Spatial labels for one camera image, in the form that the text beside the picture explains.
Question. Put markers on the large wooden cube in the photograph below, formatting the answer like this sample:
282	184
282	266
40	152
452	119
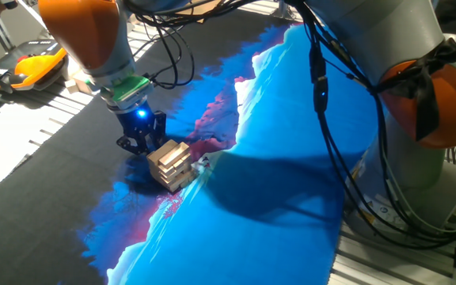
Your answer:
82	84

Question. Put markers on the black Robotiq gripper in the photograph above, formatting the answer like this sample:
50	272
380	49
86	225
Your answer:
139	120

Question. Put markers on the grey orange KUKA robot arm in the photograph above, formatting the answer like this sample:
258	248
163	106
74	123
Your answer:
85	31

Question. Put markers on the wooden Jenga block tower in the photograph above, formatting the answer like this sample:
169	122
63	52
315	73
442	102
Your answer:
171	166

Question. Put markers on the orange black teach pendant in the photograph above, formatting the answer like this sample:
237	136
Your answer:
26	65

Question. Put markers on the flat brown cardboard sheet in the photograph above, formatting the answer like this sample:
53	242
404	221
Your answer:
202	14

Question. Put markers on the blue black printed cloth mat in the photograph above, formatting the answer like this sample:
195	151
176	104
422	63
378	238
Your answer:
251	206

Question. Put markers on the green wrist mounting plate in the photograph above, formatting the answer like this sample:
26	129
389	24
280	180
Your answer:
131	88

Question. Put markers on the small wooden block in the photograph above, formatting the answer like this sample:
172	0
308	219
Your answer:
71	86

